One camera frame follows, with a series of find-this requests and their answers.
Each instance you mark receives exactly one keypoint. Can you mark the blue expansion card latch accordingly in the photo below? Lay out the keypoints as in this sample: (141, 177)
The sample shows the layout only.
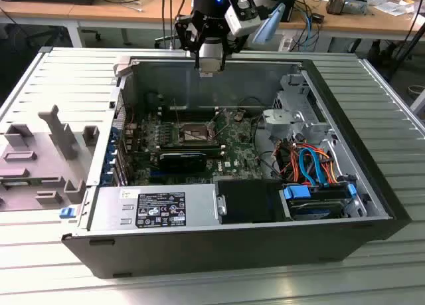
(113, 149)

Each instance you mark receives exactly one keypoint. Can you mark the white paper sheets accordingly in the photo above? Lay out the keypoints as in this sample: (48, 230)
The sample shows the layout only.
(391, 7)

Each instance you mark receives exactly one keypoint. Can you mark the green motherboard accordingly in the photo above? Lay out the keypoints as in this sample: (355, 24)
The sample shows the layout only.
(239, 145)

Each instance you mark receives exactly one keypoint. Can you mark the white power strip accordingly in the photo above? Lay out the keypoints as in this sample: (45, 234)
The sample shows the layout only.
(285, 42)

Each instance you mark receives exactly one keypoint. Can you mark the silver green CPU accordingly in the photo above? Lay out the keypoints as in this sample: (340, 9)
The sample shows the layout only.
(210, 65)

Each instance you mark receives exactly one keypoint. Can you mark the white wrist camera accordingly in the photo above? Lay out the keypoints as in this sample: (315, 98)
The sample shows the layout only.
(244, 16)

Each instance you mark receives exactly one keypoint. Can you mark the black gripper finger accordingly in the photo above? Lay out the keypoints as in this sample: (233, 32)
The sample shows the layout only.
(181, 27)
(223, 62)

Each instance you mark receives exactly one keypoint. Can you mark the metal heat sink cooler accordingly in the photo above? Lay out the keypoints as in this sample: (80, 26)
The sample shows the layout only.
(335, 4)

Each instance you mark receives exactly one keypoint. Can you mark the grey parts rack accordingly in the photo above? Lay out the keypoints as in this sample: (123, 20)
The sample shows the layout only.
(50, 159)

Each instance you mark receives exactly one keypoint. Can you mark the blue disk carrier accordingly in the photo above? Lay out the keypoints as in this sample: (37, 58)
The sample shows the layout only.
(297, 192)

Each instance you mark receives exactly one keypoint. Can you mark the silver round bracket plate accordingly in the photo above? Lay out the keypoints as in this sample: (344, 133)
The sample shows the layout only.
(280, 116)

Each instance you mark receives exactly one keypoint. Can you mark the black case fan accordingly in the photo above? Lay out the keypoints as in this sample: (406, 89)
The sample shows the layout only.
(152, 100)

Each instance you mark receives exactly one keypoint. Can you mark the hard disk drive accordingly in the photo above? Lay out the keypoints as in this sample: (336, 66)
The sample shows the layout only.
(315, 209)

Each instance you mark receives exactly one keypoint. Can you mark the silver drive cage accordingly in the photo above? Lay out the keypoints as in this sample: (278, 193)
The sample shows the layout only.
(312, 129)

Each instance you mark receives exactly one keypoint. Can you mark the black PC case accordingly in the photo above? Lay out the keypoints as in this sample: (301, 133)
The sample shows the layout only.
(199, 252)

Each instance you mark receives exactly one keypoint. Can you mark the pale blue teach pendant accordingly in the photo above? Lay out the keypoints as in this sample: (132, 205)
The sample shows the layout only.
(267, 29)

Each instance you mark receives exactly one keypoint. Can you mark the CPU socket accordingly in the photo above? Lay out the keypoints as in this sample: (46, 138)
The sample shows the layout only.
(192, 127)

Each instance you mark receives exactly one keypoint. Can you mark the wooden desk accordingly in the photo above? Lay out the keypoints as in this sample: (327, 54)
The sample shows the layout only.
(116, 14)

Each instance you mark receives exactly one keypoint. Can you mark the green RAM stick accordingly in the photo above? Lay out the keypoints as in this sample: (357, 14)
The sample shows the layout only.
(189, 149)

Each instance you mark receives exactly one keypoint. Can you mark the small black adapter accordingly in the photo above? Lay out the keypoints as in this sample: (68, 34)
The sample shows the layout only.
(317, 18)

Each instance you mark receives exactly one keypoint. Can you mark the blue plastic clip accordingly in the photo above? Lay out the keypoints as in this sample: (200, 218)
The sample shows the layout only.
(67, 213)

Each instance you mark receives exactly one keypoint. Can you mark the black upright box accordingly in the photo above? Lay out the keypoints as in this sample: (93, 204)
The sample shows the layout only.
(289, 6)

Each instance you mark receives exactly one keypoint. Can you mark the silver power supply unit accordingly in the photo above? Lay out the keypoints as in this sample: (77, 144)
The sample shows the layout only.
(109, 205)

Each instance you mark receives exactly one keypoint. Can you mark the black graphics card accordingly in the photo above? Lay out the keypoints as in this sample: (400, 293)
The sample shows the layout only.
(181, 163)

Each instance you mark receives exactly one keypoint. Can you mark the grey desktop device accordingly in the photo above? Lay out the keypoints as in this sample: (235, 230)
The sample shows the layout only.
(357, 6)

